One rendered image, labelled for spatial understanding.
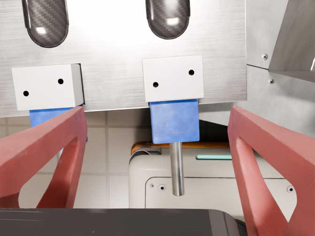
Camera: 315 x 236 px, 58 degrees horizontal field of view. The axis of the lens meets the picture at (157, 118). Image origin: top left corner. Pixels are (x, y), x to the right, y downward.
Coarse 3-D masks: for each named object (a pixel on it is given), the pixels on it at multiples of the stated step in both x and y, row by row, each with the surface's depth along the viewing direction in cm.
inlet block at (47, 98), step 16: (64, 64) 23; (16, 80) 23; (32, 80) 23; (48, 80) 23; (64, 80) 23; (80, 80) 26; (16, 96) 24; (32, 96) 24; (48, 96) 24; (64, 96) 24; (80, 96) 25; (32, 112) 25; (48, 112) 25
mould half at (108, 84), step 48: (0, 0) 25; (96, 0) 25; (144, 0) 25; (192, 0) 25; (240, 0) 25; (0, 48) 26; (48, 48) 26; (96, 48) 26; (144, 48) 26; (192, 48) 26; (240, 48) 26; (0, 96) 26; (96, 96) 26; (240, 96) 26
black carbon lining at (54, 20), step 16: (32, 0) 25; (48, 0) 25; (64, 0) 25; (160, 0) 26; (176, 0) 25; (32, 16) 26; (48, 16) 26; (64, 16) 26; (160, 16) 26; (176, 16) 26; (32, 32) 26; (48, 32) 26; (64, 32) 26; (160, 32) 26; (176, 32) 26
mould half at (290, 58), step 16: (304, 0) 26; (288, 16) 29; (304, 16) 26; (288, 32) 28; (304, 32) 25; (288, 48) 27; (304, 48) 24; (272, 64) 30; (288, 64) 27; (304, 64) 24
